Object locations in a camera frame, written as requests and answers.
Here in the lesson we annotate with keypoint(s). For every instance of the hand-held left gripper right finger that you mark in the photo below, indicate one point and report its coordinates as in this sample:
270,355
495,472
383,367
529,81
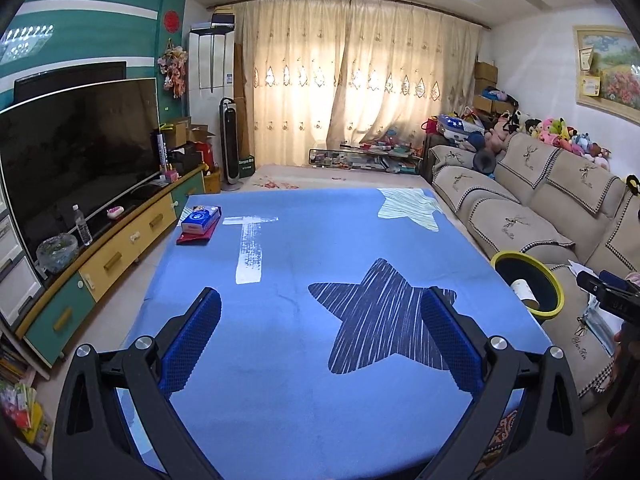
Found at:
450,345

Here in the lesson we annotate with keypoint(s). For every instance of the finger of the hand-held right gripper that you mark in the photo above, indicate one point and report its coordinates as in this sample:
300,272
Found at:
607,300
617,279

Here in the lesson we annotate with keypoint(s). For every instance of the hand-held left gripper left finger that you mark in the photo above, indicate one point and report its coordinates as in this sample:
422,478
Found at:
190,345

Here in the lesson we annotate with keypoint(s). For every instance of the yellow rimmed dark trash bin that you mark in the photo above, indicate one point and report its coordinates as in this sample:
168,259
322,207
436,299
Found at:
530,272

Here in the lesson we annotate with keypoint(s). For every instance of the white dotted paper cup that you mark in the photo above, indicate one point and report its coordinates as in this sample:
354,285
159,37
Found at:
524,292

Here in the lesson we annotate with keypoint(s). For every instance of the clear plastic folder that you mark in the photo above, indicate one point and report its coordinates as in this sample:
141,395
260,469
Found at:
597,325

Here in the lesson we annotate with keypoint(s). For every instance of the white papers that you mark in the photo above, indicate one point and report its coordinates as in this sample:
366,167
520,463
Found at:
582,270

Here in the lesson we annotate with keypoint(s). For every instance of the black yellow plush toy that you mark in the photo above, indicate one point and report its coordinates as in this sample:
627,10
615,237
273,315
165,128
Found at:
633,185

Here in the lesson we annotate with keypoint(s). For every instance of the red brown patterned rug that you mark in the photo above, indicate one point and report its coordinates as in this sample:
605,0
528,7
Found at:
500,435

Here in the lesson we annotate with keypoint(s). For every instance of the dark red flat pouch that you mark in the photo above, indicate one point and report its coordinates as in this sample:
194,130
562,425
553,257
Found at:
192,239

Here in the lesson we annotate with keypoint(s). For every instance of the person's leg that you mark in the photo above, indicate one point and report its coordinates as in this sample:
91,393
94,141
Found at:
625,410

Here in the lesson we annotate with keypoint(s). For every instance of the teal yellow television cabinet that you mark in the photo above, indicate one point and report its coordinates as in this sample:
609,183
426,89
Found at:
115,260

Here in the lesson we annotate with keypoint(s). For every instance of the blue tissue pack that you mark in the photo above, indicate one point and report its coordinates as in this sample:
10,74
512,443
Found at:
200,219

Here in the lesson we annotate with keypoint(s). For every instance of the beige embroidered sofa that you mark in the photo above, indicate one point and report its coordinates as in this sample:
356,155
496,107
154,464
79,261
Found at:
505,220

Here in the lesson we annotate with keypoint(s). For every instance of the blue star print tablecloth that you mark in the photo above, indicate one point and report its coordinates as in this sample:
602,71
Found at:
300,260

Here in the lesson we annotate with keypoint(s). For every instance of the small pink object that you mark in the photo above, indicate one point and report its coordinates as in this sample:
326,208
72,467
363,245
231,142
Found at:
115,211

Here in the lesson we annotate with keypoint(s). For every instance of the clear water bottle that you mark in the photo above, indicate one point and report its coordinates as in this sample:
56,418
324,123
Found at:
82,227

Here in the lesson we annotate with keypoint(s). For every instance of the clear plastic bag bowl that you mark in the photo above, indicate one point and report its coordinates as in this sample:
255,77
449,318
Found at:
57,255

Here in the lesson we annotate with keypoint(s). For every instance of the pile of plush toys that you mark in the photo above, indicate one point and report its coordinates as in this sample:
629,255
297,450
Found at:
555,130

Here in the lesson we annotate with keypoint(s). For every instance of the small pink box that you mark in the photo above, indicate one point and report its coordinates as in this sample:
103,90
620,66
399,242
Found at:
172,176

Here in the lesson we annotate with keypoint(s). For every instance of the grey neck pillow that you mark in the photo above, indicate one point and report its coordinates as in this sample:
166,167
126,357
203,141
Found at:
484,162

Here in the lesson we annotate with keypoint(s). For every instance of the pile of books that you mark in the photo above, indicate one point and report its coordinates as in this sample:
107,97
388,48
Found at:
20,405

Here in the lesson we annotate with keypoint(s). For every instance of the white drawer unit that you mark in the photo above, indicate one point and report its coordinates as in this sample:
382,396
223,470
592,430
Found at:
17,285

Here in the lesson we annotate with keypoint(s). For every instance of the small green box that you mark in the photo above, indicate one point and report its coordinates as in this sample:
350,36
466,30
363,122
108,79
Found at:
246,167

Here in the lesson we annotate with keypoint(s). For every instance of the cream floral carpet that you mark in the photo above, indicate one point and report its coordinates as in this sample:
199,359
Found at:
280,180

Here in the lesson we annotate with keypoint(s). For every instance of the red bag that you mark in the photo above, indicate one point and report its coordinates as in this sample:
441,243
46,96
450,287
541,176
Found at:
205,156

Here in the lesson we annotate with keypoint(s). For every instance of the black printed tube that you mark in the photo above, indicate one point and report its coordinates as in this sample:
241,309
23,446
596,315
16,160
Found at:
160,154

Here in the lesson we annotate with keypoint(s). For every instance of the framed landscape picture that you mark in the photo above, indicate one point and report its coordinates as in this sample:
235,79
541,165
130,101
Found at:
615,75

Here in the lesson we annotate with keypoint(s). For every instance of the grey tower fan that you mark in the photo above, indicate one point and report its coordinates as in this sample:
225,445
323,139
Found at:
231,145

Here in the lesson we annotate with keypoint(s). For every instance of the glass coffee table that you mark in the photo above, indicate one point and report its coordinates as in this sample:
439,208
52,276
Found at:
365,159

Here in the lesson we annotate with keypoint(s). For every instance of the open cardboard box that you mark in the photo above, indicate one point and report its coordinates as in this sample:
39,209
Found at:
200,133
176,132

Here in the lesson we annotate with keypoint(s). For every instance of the stacked cardboard box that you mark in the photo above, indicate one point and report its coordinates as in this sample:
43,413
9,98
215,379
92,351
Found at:
486,77
492,105

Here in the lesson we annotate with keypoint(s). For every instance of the large curved television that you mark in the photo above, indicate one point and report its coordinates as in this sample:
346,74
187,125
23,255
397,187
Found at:
75,160

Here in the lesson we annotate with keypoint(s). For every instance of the brown wooden board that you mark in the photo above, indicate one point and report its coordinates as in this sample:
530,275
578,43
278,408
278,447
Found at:
241,100

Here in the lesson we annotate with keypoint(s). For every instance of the white standing air conditioner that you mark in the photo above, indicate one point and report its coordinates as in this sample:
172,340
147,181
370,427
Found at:
210,85

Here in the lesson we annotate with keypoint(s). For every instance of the cream embroidered curtain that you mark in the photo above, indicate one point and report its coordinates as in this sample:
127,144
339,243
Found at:
290,85
410,75

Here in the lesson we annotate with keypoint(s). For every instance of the hanging flower decoration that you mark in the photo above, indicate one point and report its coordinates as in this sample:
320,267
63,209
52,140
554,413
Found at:
172,72

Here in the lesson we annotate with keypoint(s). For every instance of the flat black television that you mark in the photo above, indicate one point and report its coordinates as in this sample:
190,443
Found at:
70,80

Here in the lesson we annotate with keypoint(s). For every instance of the box on air conditioner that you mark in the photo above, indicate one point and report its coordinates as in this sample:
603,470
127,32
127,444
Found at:
222,20

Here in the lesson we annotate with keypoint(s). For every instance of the red round wall decoration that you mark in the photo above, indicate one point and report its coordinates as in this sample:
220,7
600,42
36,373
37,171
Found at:
172,20

